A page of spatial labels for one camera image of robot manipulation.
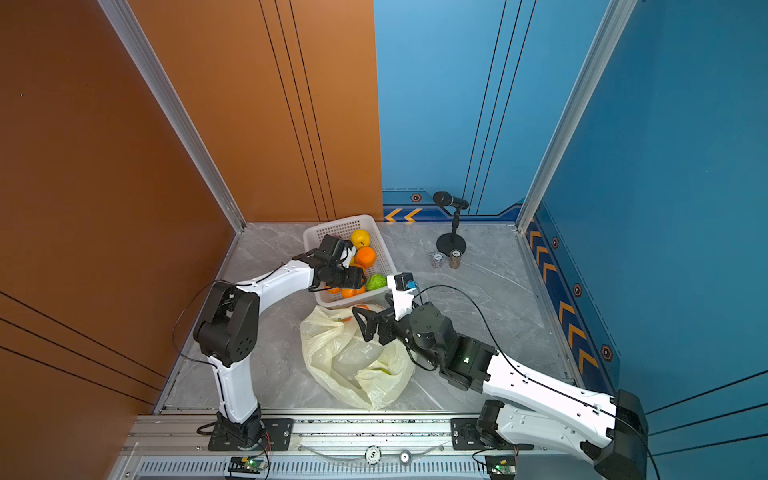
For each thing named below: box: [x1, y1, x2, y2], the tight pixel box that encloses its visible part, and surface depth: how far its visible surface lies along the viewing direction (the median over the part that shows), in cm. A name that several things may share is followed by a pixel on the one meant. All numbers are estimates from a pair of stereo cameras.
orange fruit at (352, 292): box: [341, 286, 367, 299], surface depth 93 cm
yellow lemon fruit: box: [350, 229, 371, 249], surface depth 110 cm
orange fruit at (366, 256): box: [355, 246, 377, 269], surface depth 105 cm
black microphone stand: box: [433, 191, 469, 257], surface depth 107 cm
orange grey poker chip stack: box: [449, 249, 461, 269], surface depth 106 cm
